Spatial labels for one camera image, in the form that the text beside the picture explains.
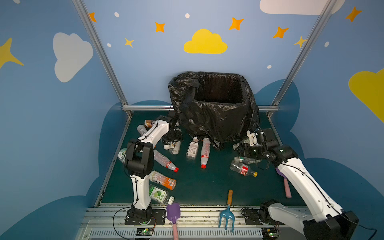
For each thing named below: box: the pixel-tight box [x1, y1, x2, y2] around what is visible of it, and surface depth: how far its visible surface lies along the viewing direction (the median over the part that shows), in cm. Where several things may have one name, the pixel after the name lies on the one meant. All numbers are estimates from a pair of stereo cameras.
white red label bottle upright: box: [200, 137, 211, 169], surface depth 97 cm
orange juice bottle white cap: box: [148, 170, 177, 191], surface depth 84 cm
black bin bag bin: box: [168, 71, 260, 149], surface depth 92 cm
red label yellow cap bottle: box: [229, 160, 258, 178], surface depth 88 cm
